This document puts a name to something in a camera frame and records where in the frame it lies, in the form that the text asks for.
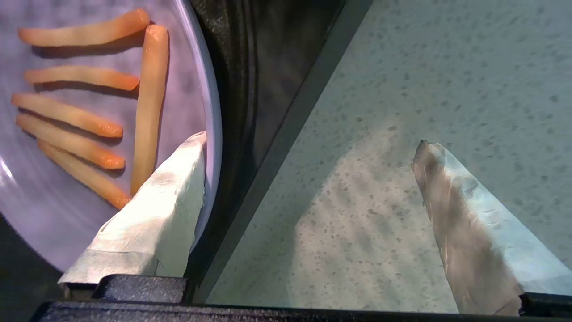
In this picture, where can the purple plate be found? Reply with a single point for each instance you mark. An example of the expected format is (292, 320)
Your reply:
(53, 210)

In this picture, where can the silver microwave oven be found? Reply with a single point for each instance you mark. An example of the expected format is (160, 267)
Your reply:
(313, 67)

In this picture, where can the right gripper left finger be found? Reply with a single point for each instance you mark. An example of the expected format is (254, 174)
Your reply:
(152, 228)

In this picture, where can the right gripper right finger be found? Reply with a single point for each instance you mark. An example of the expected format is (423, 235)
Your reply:
(473, 250)

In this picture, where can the long orange french fry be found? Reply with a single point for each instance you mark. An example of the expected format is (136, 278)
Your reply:
(149, 103)

